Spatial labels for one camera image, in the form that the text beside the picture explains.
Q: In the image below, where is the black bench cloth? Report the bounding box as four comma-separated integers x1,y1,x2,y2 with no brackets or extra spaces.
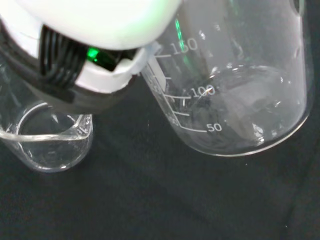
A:
0,0,320,240

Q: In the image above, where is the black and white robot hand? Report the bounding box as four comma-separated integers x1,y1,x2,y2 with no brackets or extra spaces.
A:
0,0,188,116

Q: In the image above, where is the small clear glass beaker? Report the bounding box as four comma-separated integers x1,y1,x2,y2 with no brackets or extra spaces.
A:
0,56,94,174

